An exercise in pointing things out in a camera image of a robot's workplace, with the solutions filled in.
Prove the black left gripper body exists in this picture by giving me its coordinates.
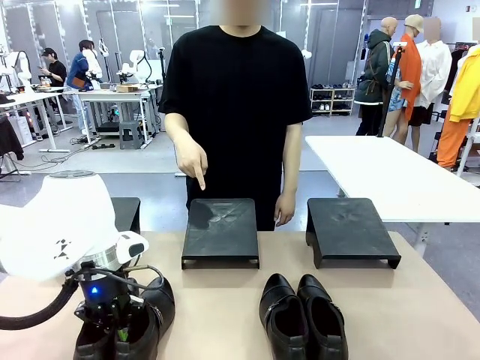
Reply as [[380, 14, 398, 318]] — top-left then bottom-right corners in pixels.
[[73, 262, 132, 332]]

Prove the black leather ankle shoe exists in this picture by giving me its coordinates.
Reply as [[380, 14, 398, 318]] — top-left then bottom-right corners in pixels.
[[72, 313, 125, 360], [112, 276, 176, 360]]

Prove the person's left forearm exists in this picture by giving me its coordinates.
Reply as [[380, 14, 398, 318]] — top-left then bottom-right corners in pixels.
[[280, 120, 305, 198]]

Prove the person's right forearm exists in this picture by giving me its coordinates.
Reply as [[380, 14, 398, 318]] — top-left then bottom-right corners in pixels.
[[163, 111, 200, 158]]

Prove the black shoe stand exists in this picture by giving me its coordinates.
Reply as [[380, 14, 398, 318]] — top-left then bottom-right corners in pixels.
[[305, 197, 402, 270], [181, 197, 261, 271], [110, 196, 142, 236]]

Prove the person in blue jacket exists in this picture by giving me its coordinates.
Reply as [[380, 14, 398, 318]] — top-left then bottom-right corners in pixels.
[[65, 38, 95, 137]]

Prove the person with black cap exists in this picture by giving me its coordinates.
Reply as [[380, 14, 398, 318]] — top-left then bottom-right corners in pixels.
[[39, 47, 68, 91]]

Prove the person in black T-shirt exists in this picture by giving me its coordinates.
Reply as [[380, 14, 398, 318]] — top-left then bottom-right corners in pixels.
[[157, 0, 314, 233]]

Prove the person's right hand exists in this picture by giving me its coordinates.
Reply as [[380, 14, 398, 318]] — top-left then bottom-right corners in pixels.
[[175, 143, 209, 191]]

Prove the person's left hand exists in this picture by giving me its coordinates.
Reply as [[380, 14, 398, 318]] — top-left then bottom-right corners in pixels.
[[273, 193, 298, 228]]

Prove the grey plastic stool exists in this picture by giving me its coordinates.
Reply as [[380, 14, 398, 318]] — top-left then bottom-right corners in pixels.
[[118, 119, 146, 151]]

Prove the black leather buckle shoe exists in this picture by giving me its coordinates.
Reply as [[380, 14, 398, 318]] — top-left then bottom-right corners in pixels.
[[296, 273, 350, 360], [258, 272, 311, 360]]

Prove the black hanging garment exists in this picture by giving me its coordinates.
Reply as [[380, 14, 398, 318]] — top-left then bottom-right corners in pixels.
[[0, 113, 26, 163]]

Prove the white lab workbench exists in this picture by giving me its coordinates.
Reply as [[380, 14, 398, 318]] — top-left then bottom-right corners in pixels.
[[73, 86, 163, 146], [0, 91, 75, 153]]

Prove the wooden shoe rack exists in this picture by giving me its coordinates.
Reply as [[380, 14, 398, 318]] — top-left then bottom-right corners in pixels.
[[309, 85, 356, 117]]

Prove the white side table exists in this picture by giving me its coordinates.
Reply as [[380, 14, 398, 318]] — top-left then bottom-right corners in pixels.
[[304, 134, 480, 260]]

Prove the mannequin in dark green jacket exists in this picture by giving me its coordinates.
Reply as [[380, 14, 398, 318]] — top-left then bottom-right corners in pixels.
[[353, 16, 395, 137]]

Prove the mannequin in orange top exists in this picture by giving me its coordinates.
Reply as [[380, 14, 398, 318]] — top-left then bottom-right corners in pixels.
[[382, 13, 425, 146]]

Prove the mannequin in yellow and orange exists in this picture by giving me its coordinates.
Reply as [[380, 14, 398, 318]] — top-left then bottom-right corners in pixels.
[[436, 42, 480, 170]]

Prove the black corrugated cable hose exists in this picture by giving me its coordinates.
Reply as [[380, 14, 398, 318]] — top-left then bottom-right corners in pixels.
[[0, 277, 83, 332]]

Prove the thin black cable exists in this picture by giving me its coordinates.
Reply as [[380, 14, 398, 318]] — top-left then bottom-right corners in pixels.
[[73, 263, 167, 299]]

